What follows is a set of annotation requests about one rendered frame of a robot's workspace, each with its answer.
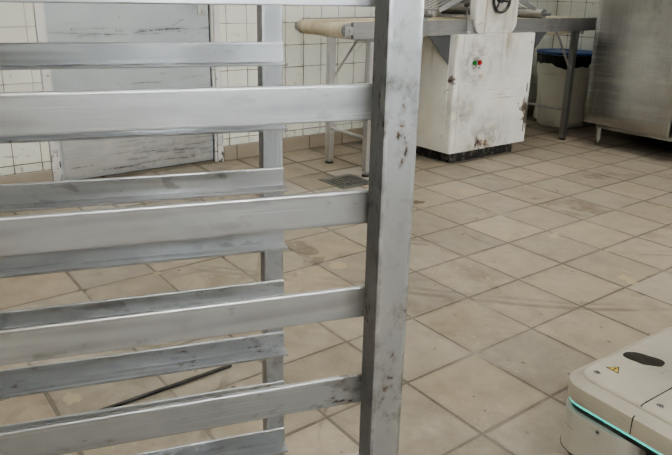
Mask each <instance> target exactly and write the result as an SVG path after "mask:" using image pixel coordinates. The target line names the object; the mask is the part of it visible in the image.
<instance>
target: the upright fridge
mask: <svg viewBox="0 0 672 455"><path fill-rule="evenodd" d="M583 121H584V122H582V125H585V126H590V127H596V131H595V138H596V141H595V142H594V144H595V145H600V142H599V139H601V136H602V129H607V130H612V131H617V132H622V133H627V134H633V135H638V136H643V137H648V138H653V139H658V140H664V141H669V142H672V0H599V6H598V13H597V21H596V28H595V36H594V43H593V50H592V58H591V65H590V73H589V80H588V88H587V95H586V102H585V110H584V117H583Z"/></svg>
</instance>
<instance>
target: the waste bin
mask: <svg viewBox="0 0 672 455"><path fill-rule="evenodd" d="M536 52H537V60H536V61H537V72H538V84H537V98H536V103H537V104H543V105H549V106H554V107H560V108H562V104H563V95H564V87H565V79H566V71H567V64H566V61H565V58H564V55H563V52H562V49H561V48H544V49H537V51H536ZM591 58H592V51H589V50H578V49H577V55H576V63H575V71H574V79H573V87H572V95H571V103H570V111H569V119H568V127H567V128H577V127H581V126H583V125H582V122H584V121H583V117H584V110H585V102H586V95H587V88H588V80H589V73H590V65H591ZM561 112H562V111H561V110H556V109H550V108H544V107H539V106H535V108H534V114H533V117H534V118H536V119H537V123H539V124H541V125H545V126H550V127H558V128H560V120H561Z"/></svg>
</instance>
